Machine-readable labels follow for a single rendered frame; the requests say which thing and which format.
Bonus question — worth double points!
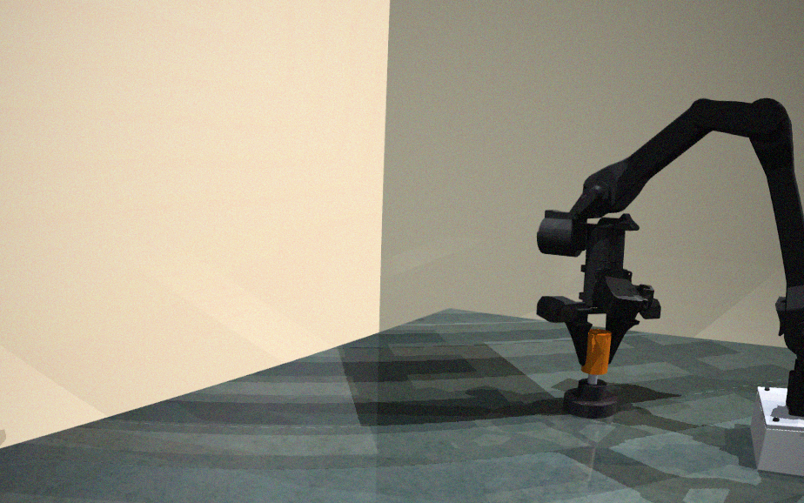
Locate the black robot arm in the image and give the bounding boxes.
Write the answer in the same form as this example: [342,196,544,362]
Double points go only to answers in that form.
[537,98,804,417]

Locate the black round pedestal with silver shaft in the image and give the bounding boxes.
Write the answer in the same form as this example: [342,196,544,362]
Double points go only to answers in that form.
[563,374,618,419]

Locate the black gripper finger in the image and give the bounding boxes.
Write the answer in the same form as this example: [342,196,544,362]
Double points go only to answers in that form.
[565,321,593,366]
[606,315,640,365]

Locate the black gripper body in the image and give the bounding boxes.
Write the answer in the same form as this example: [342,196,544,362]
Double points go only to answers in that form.
[536,259,661,324]

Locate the orange cylinder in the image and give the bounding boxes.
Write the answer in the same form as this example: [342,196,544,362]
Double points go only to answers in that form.
[581,329,612,375]

